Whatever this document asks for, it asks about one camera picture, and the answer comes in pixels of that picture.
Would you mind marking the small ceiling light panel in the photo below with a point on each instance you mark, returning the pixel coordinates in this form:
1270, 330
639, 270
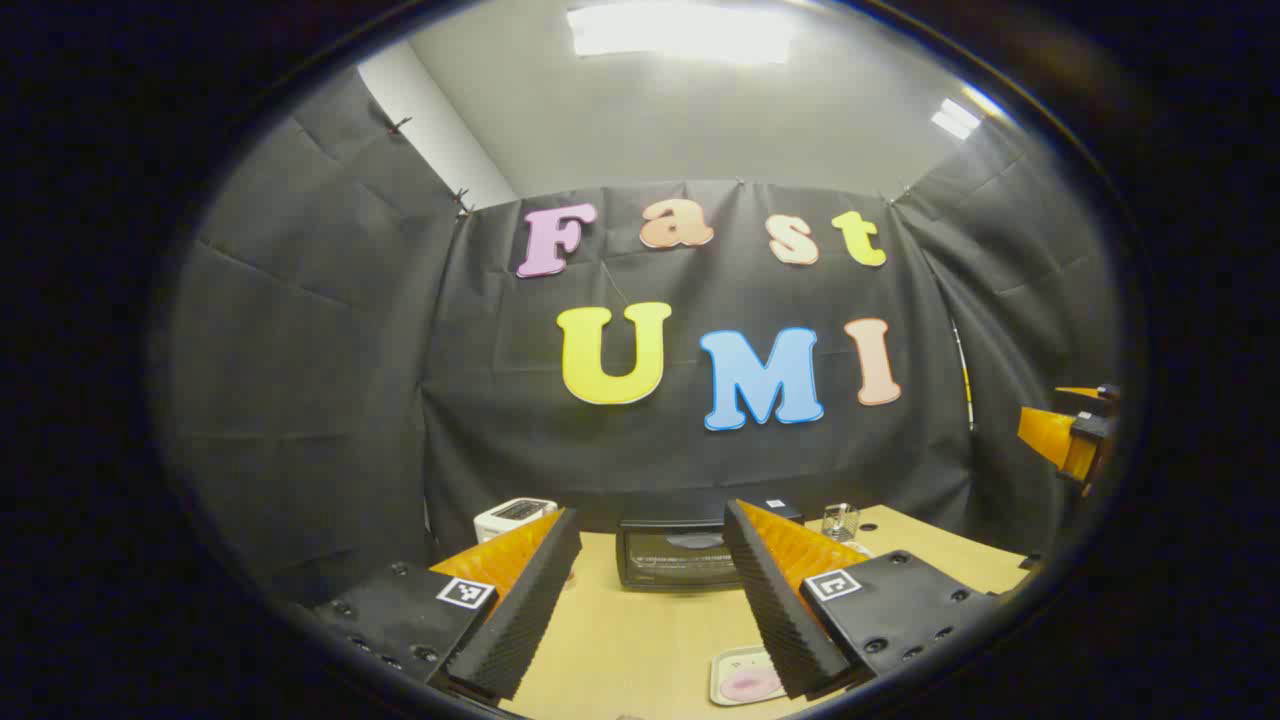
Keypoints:
955, 118

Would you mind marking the white toaster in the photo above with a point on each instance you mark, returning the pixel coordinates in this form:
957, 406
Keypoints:
510, 515

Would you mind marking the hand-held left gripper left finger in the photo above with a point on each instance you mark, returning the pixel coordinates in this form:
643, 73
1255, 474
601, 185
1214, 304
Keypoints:
520, 610

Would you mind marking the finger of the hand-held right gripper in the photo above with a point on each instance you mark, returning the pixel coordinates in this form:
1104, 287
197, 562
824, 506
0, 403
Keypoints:
1085, 392
1050, 435

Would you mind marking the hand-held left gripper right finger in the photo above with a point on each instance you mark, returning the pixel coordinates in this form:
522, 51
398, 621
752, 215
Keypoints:
775, 610

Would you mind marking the pink ham slice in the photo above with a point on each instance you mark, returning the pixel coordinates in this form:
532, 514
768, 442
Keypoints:
750, 686

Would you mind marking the black electric oven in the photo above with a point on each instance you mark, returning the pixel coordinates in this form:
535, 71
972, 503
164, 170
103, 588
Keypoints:
670, 560

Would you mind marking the cream rectangular plate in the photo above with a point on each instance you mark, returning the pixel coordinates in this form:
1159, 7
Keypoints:
735, 662

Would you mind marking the large ceiling light panel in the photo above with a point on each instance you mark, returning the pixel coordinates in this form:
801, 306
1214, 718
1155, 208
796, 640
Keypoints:
680, 30

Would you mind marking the black backdrop cloth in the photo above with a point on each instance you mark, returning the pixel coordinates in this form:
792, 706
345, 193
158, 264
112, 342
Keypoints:
480, 400

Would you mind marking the metal mesh holder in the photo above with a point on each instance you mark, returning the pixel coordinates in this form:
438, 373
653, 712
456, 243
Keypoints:
840, 522

